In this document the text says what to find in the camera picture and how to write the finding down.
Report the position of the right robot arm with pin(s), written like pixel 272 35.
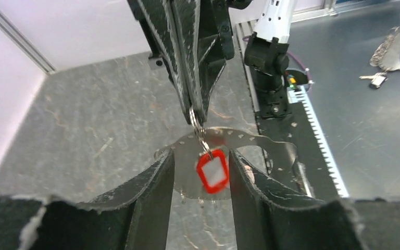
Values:
pixel 194 41

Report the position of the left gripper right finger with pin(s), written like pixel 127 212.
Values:
pixel 269 215

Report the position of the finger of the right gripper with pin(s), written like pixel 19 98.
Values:
pixel 157 21
pixel 203 47

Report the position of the key with red tag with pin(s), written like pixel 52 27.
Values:
pixel 212 166

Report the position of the key with grey tag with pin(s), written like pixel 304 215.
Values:
pixel 376 80

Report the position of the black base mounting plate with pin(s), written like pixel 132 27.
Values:
pixel 301 165

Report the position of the white slotted cable duct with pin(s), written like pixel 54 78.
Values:
pixel 301 96

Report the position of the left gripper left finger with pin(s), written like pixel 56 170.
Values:
pixel 134 215

